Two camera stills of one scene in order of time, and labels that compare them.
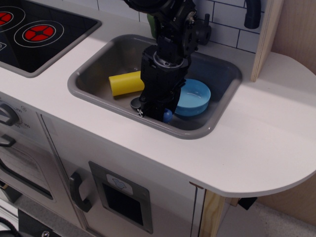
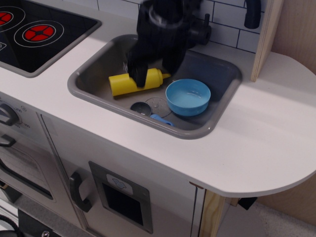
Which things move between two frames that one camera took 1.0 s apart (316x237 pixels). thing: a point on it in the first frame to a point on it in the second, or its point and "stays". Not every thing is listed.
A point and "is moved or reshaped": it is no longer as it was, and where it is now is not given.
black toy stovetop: [34, 37] stays
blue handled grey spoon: [136, 103] is moved or reshaped
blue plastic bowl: [193, 98] stays
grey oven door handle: [11, 141] stays
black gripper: [161, 86] to [163, 30]
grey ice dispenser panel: [123, 197] stays
